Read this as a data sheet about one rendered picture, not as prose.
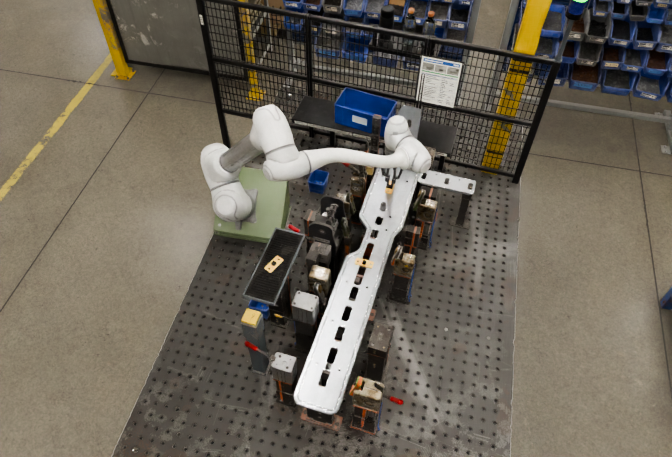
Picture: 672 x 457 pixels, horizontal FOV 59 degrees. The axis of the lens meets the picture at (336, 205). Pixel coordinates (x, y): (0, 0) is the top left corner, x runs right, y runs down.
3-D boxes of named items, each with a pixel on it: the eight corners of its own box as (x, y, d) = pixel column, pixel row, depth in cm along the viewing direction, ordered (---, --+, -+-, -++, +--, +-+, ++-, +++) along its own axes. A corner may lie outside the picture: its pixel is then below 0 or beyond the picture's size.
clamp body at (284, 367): (296, 412, 256) (292, 377, 228) (272, 404, 258) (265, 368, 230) (304, 391, 262) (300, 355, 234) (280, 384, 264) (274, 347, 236)
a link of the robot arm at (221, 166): (205, 194, 299) (190, 153, 299) (233, 186, 308) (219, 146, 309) (271, 152, 236) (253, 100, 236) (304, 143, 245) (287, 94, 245)
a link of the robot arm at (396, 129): (378, 141, 275) (394, 158, 268) (381, 116, 263) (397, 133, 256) (398, 133, 278) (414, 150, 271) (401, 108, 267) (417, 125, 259)
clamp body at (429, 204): (429, 254, 310) (438, 212, 284) (407, 248, 313) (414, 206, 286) (432, 241, 316) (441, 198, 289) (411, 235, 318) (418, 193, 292)
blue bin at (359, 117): (385, 137, 319) (386, 119, 309) (333, 122, 327) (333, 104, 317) (395, 119, 329) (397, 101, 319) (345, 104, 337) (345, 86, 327)
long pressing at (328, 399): (343, 419, 225) (343, 418, 224) (288, 402, 229) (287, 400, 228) (421, 169, 310) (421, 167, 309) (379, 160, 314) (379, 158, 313)
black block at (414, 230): (416, 272, 303) (422, 237, 281) (395, 266, 305) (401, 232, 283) (419, 260, 308) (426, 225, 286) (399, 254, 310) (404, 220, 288)
